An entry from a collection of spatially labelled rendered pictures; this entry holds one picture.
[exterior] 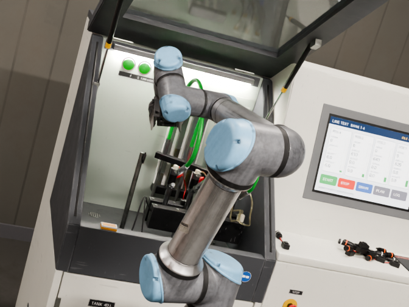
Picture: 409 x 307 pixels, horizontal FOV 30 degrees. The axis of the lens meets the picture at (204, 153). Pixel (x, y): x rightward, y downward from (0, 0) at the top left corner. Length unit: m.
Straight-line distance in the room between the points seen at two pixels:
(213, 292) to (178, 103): 0.48
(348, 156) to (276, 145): 1.22
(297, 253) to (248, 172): 1.00
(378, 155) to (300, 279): 0.59
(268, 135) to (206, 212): 0.23
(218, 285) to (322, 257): 0.80
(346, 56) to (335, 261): 2.19
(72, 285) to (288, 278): 0.71
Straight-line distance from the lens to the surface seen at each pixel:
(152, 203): 2.64
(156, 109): 2.17
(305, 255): 2.61
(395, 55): 4.79
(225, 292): 1.92
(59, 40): 4.21
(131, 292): 2.49
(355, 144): 2.85
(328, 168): 2.81
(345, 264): 2.67
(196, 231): 1.75
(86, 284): 2.46
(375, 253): 2.80
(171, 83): 1.98
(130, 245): 2.42
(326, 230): 2.84
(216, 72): 2.83
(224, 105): 1.96
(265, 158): 1.63
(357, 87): 2.85
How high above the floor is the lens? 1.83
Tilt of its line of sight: 14 degrees down
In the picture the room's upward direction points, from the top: 17 degrees clockwise
